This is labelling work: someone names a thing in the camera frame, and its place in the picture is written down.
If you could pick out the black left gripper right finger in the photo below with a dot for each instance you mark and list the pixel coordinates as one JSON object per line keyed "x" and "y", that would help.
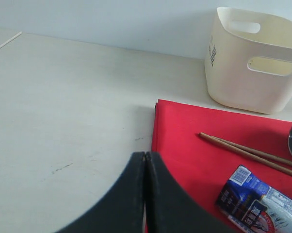
{"x": 169, "y": 209}

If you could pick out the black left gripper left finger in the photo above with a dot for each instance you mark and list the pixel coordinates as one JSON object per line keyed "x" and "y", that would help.
{"x": 121, "y": 209}

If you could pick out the red tablecloth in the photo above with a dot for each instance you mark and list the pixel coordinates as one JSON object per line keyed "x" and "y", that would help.
{"x": 202, "y": 168}

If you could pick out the blue white milk carton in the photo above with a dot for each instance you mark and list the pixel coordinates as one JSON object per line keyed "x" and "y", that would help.
{"x": 254, "y": 206}

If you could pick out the wooden chopstick lower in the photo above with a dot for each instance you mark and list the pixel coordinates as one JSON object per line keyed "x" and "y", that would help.
{"x": 245, "y": 153}

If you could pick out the wooden chopstick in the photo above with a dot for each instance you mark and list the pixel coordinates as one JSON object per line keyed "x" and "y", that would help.
{"x": 245, "y": 153}
{"x": 257, "y": 152}

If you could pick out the wooden chopstick upper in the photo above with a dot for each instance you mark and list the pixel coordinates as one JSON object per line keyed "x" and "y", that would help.
{"x": 257, "y": 152}

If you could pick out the cream plastic tub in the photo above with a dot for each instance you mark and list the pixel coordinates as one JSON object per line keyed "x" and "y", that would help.
{"x": 249, "y": 60}

